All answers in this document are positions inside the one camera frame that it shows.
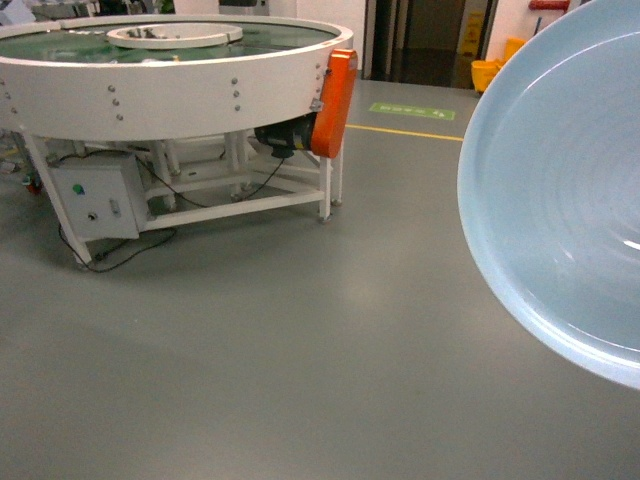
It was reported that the light blue round tray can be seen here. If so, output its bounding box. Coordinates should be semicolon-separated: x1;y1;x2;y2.
457;1;639;388

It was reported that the orange motor guard cover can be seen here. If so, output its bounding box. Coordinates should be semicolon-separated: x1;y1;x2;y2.
311;49;358;159

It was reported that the black electric motor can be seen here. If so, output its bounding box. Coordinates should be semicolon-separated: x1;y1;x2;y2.
254;114;316;159

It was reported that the white round conveyor table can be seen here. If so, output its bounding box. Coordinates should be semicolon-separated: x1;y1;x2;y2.
1;14;354;267

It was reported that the white electrical control box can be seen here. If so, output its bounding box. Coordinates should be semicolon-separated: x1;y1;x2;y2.
49;153;149;240

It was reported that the yellow mop bucket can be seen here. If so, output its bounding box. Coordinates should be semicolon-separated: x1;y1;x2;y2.
471;37;526;94

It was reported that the yellow wet floor sign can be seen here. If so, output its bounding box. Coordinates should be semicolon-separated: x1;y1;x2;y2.
459;11;484;57

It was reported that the black power cable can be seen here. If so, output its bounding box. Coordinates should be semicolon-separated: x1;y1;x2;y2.
57;149;296;274

